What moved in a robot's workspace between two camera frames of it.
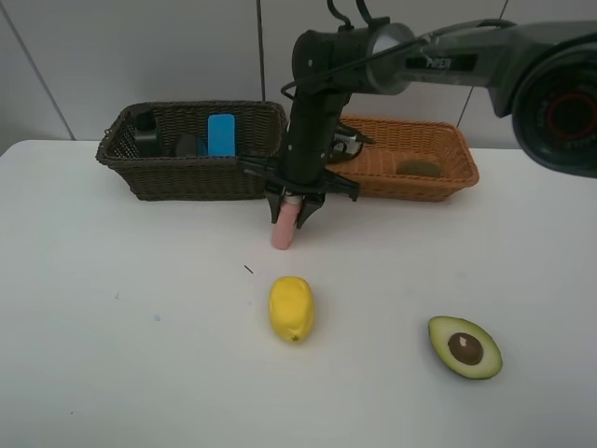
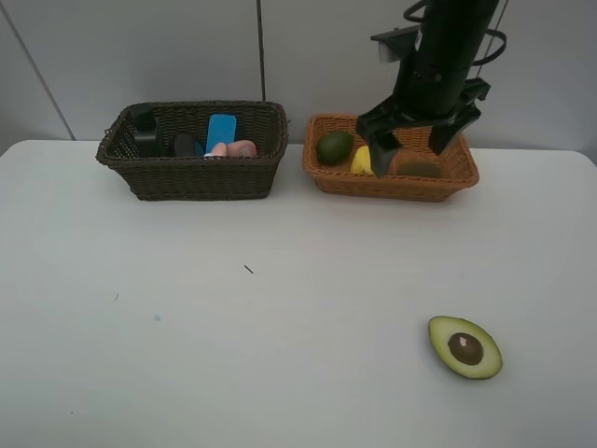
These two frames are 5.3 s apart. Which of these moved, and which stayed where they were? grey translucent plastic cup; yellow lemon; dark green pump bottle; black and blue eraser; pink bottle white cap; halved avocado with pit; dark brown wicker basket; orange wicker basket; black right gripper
Moved: pink bottle white cap; yellow lemon; black right gripper
Stayed: grey translucent plastic cup; black and blue eraser; dark brown wicker basket; orange wicker basket; halved avocado with pit; dark green pump bottle
